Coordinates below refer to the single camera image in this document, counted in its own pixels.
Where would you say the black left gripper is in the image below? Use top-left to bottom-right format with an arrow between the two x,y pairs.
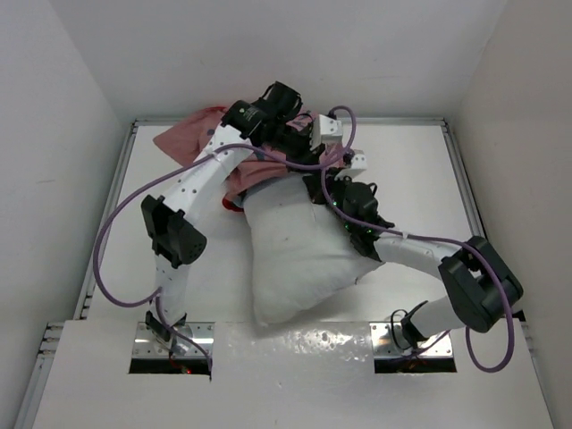
269,121 -> 325,177

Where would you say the metal base plate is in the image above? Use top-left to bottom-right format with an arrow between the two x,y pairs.
131,322 -> 215,359
369,321 -> 454,360

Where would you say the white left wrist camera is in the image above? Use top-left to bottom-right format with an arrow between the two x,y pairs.
310,114 -> 343,150

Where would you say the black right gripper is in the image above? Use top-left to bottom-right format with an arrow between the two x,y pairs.
307,165 -> 358,232

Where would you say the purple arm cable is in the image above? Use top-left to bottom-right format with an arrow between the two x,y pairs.
92,105 -> 358,372
321,164 -> 513,373

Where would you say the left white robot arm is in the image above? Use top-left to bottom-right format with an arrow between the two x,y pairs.
141,81 -> 323,342

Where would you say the white pillow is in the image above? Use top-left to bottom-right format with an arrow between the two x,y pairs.
243,174 -> 382,326

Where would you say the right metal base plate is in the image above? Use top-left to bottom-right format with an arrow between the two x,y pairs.
369,321 -> 454,360

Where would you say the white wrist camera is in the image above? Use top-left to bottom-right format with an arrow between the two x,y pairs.
335,150 -> 367,181
310,114 -> 343,150

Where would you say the aluminium table frame rail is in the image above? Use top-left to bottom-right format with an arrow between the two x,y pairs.
442,120 -> 487,238

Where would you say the red patterned pillowcase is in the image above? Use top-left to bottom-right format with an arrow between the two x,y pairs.
152,103 -> 332,215

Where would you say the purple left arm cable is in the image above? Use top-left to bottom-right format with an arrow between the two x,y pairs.
92,105 -> 358,372

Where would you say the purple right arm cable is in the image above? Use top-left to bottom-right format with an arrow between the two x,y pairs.
321,164 -> 513,373

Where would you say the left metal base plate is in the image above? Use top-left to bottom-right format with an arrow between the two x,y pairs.
131,322 -> 215,359

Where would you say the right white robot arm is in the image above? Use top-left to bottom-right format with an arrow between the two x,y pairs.
303,170 -> 524,348

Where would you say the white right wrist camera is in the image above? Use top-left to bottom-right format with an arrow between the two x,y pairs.
335,150 -> 367,181

